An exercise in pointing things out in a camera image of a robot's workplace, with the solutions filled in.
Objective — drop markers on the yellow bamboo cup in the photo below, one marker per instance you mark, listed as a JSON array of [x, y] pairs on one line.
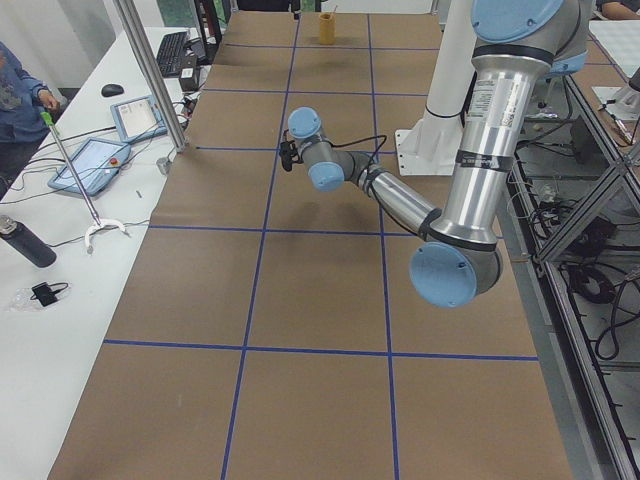
[[326, 29]]

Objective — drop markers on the aluminium frame post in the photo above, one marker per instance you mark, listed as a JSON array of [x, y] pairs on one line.
[[145, 58]]

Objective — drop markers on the black box on table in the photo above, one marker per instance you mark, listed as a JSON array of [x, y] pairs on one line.
[[189, 78]]

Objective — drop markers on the black water bottle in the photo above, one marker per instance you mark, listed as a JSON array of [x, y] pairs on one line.
[[22, 239]]

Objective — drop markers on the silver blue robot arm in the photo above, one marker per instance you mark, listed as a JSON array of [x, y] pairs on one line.
[[510, 45]]

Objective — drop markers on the black computer mouse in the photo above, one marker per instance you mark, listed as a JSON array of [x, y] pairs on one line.
[[111, 90]]

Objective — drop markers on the person in blue shirt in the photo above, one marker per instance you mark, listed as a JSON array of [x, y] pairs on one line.
[[23, 99]]

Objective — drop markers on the black keyboard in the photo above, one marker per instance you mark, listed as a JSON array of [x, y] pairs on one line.
[[171, 52]]

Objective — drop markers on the brown paper table cover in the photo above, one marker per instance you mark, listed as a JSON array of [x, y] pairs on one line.
[[270, 331]]

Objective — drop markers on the grabber stick with green handle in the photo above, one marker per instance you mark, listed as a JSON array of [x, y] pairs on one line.
[[98, 224]]

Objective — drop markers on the small black device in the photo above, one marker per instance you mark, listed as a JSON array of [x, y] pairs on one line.
[[47, 294]]

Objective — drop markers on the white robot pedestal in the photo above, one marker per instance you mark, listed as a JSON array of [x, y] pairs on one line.
[[430, 147]]

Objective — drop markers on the aluminium frame rack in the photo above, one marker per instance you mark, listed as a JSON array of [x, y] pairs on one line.
[[575, 197]]

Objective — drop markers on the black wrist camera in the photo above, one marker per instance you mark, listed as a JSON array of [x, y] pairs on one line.
[[289, 155]]

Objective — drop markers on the blue teach pendant tablet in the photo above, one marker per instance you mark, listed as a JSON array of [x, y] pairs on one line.
[[138, 119]]

